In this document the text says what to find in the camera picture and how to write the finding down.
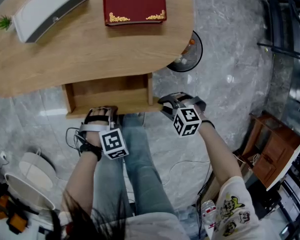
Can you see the person's left forearm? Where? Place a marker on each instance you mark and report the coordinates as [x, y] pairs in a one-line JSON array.
[[81, 181]]

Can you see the white wall plug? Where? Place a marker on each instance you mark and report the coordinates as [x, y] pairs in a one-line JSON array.
[[3, 156]]

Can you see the person's right leg in jeans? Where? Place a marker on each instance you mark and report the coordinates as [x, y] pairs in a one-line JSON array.
[[145, 169]]

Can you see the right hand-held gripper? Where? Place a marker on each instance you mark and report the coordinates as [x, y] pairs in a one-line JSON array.
[[187, 119]]

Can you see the orange and black equipment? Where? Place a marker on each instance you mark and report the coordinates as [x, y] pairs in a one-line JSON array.
[[12, 219]]

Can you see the wooden coffee table drawer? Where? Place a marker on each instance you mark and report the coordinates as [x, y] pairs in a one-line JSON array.
[[110, 95]]

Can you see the black wristband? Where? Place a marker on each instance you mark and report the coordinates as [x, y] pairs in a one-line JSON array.
[[91, 151], [209, 123]]

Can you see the person's left hand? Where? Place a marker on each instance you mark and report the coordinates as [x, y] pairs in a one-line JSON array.
[[93, 137]]

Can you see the small white round lampshade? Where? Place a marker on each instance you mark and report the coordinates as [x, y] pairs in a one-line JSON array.
[[37, 169]]

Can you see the brown wooden cabinet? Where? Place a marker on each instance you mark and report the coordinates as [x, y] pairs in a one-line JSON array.
[[275, 154]]

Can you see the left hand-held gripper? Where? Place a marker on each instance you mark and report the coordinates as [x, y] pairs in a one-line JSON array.
[[113, 142]]

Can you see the small green potted plant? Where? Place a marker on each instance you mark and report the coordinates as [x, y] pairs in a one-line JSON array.
[[2, 22]]

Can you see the black right wristband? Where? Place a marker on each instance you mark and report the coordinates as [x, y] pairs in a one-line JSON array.
[[209, 123]]

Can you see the black left wristband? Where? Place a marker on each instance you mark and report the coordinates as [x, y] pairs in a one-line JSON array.
[[91, 151]]

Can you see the white cartoon print shirt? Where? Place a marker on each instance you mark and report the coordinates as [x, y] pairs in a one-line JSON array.
[[237, 214]]

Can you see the wooden coffee table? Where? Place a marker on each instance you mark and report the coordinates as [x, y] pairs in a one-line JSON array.
[[90, 56]]

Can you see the person's leg in jeans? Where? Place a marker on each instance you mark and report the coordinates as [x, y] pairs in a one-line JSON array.
[[108, 184], [145, 169]]

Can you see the red hardcover book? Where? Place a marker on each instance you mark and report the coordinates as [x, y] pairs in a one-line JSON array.
[[133, 1]]

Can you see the clear plastic water bottle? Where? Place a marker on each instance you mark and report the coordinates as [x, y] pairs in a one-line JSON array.
[[209, 216]]

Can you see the black round waste bin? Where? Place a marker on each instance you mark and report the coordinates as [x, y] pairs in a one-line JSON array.
[[192, 56]]

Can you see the black metal chair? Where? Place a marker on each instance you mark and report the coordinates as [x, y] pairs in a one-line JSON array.
[[277, 16]]

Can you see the person's left leg in jeans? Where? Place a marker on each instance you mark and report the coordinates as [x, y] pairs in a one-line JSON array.
[[108, 184]]

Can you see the person's right forearm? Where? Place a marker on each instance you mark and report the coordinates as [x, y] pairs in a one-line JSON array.
[[220, 156]]

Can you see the white and grey tissue box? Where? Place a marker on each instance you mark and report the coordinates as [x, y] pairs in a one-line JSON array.
[[43, 7]]

